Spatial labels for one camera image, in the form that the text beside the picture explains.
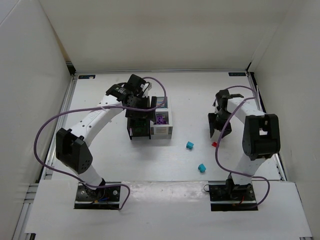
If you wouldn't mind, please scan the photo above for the green square lego brick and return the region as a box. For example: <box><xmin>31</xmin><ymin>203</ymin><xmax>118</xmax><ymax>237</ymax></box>
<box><xmin>132</xmin><ymin>119</ymin><xmax>147</xmax><ymax>128</ymax></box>

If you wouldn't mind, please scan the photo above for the purple rectangular lego brick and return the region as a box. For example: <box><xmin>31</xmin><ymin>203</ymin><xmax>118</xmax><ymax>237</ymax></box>
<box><xmin>154</xmin><ymin>114</ymin><xmax>167</xmax><ymax>125</ymax></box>

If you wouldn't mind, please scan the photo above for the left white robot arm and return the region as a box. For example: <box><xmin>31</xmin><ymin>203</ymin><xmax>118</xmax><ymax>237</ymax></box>
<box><xmin>56</xmin><ymin>74</ymin><xmax>155</xmax><ymax>200</ymax></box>

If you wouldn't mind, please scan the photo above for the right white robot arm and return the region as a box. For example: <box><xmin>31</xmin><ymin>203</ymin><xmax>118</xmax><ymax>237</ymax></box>
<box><xmin>208</xmin><ymin>89</ymin><xmax>281</xmax><ymax>201</ymax></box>

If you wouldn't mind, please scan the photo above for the black slotted container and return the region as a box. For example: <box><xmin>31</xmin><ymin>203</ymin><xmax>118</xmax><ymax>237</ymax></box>
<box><xmin>125</xmin><ymin>109</ymin><xmax>151</xmax><ymax>140</ymax></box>

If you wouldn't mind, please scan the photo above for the white slotted container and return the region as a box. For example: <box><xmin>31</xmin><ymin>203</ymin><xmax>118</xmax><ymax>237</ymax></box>
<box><xmin>150</xmin><ymin>96</ymin><xmax>173</xmax><ymax>139</ymax></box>

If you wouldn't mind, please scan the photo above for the cyan small lego brick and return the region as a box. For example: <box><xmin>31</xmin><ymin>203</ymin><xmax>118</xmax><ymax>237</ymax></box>
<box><xmin>186</xmin><ymin>141</ymin><xmax>194</xmax><ymax>150</ymax></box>

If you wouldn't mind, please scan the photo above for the cyan lego brick lower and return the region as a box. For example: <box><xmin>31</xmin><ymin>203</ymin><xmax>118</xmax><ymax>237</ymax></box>
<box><xmin>198</xmin><ymin>163</ymin><xmax>206</xmax><ymax>173</ymax></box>

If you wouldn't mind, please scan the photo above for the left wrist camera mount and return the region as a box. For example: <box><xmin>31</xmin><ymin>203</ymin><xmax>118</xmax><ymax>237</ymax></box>
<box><xmin>143</xmin><ymin>81</ymin><xmax>152</xmax><ymax>92</ymax></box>

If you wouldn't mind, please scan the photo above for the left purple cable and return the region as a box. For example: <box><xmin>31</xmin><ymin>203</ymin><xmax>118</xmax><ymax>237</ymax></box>
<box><xmin>34</xmin><ymin>76</ymin><xmax>168</xmax><ymax>211</ymax></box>

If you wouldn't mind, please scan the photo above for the purple cable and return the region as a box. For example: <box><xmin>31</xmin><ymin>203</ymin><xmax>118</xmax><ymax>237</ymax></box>
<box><xmin>214</xmin><ymin>85</ymin><xmax>271</xmax><ymax>207</ymax></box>
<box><xmin>34</xmin><ymin>76</ymin><xmax>168</xmax><ymax>211</ymax></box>

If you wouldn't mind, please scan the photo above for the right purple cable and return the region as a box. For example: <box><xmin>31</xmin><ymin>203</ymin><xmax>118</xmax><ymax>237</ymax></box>
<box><xmin>214</xmin><ymin>85</ymin><xmax>271</xmax><ymax>207</ymax></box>

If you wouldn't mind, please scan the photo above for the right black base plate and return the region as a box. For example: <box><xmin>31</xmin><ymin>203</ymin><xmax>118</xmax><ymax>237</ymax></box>
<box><xmin>203</xmin><ymin>179</ymin><xmax>258</xmax><ymax>212</ymax></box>

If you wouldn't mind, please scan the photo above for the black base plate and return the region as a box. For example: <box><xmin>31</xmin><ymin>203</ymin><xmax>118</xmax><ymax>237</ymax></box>
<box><xmin>203</xmin><ymin>179</ymin><xmax>258</xmax><ymax>212</ymax></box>
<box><xmin>73</xmin><ymin>183</ymin><xmax>121</xmax><ymax>210</ymax></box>

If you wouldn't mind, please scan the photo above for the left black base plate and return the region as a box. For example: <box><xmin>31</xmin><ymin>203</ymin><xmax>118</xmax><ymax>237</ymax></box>
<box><xmin>73</xmin><ymin>183</ymin><xmax>121</xmax><ymax>210</ymax></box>

